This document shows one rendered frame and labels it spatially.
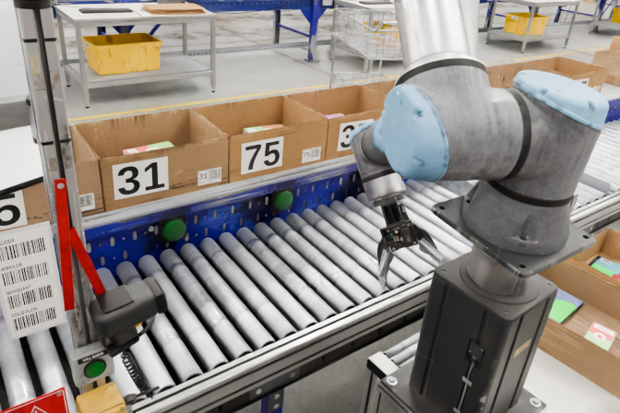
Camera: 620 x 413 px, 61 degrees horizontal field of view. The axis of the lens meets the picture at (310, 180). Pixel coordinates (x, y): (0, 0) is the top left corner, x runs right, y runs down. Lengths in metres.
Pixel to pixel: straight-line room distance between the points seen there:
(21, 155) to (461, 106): 0.69
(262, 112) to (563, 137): 1.37
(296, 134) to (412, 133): 1.04
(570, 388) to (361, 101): 1.40
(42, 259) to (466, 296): 0.73
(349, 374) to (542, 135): 1.64
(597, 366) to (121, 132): 1.51
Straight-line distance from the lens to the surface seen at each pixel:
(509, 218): 0.94
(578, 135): 0.89
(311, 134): 1.83
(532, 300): 1.07
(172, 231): 1.62
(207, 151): 1.64
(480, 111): 0.82
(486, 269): 1.04
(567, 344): 1.45
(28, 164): 0.96
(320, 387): 2.26
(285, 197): 1.77
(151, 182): 1.61
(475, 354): 1.09
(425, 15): 0.90
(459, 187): 2.15
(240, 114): 2.00
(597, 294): 1.69
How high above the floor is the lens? 1.68
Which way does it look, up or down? 27 degrees down
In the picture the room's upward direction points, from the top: 5 degrees clockwise
